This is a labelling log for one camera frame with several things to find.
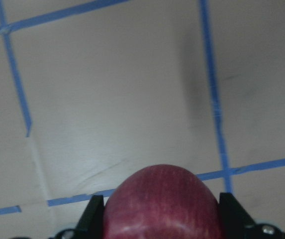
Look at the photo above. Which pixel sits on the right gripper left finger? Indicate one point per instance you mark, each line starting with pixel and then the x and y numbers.
pixel 90 224

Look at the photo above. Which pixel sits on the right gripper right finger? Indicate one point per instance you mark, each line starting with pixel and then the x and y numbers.
pixel 236 221

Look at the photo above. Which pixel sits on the red apple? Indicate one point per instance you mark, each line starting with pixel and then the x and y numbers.
pixel 162 202

